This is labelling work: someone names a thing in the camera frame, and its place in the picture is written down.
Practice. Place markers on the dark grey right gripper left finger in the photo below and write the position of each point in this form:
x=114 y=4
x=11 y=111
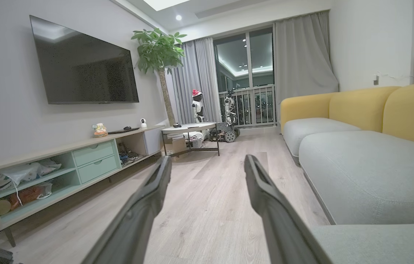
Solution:
x=144 y=205

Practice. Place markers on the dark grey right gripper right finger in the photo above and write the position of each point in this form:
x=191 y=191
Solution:
x=273 y=212

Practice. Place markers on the grey sofa seat cushion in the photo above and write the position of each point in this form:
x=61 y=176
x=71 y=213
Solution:
x=386 y=245
x=313 y=132

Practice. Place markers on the mint green cabinet drawer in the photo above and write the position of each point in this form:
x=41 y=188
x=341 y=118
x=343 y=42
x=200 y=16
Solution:
x=98 y=169
x=93 y=153

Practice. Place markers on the cardboard box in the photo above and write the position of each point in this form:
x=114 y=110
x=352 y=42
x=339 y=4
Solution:
x=175 y=146

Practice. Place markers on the black keyboard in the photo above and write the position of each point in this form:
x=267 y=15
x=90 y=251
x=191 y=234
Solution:
x=123 y=131

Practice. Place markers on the small colourful figurine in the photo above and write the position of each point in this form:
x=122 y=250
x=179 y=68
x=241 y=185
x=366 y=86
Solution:
x=100 y=130

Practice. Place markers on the round white coffee table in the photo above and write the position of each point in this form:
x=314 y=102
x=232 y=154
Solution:
x=189 y=128

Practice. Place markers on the yellow and grey sofa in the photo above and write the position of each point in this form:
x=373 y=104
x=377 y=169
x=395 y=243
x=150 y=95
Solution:
x=375 y=176

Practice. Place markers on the white robot with red hat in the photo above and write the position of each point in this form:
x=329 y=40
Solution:
x=198 y=108

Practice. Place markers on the yellow sofa end backrest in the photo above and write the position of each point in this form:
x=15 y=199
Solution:
x=306 y=106

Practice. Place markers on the white robot on wheeled base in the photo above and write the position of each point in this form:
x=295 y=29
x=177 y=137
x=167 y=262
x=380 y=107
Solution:
x=229 y=110

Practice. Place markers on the wood and mint TV cabinet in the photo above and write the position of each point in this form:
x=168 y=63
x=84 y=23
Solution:
x=45 y=154

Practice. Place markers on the orange plastic bag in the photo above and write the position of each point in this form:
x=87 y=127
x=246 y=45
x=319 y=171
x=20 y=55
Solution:
x=30 y=193

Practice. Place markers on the white plastic bag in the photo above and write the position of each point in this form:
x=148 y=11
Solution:
x=27 y=170

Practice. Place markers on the round beige object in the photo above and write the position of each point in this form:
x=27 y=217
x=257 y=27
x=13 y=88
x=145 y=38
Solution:
x=3 y=207

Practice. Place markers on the narrow grey curtain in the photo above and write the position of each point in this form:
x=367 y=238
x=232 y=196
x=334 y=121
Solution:
x=195 y=69

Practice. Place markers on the glass balcony door with railing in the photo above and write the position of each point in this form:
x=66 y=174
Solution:
x=245 y=58

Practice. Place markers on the green potted money tree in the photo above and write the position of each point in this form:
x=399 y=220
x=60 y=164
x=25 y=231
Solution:
x=159 y=49

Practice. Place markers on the wide grey curtain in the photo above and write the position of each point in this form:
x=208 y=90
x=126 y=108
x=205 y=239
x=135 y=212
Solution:
x=302 y=58

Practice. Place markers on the small white security camera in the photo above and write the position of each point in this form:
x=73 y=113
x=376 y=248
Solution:
x=143 y=123

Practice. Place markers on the black wall-mounted television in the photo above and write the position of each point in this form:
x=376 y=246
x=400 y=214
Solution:
x=82 y=68

